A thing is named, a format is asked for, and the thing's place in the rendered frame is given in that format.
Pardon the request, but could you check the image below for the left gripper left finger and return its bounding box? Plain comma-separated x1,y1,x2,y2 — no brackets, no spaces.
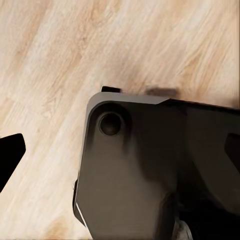
0,133,26,193

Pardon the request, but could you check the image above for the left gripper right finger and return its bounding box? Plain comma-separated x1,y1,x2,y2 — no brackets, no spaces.
224,133,240,173

